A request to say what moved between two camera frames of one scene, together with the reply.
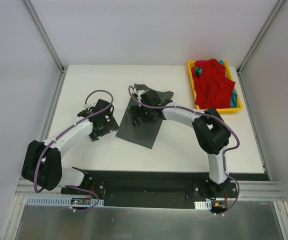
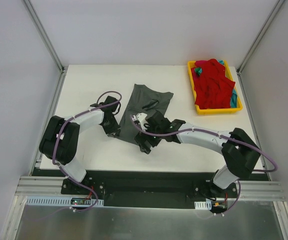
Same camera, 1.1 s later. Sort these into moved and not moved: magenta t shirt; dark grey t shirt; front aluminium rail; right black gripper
Moved: right black gripper
Not moved: dark grey t shirt; front aluminium rail; magenta t shirt
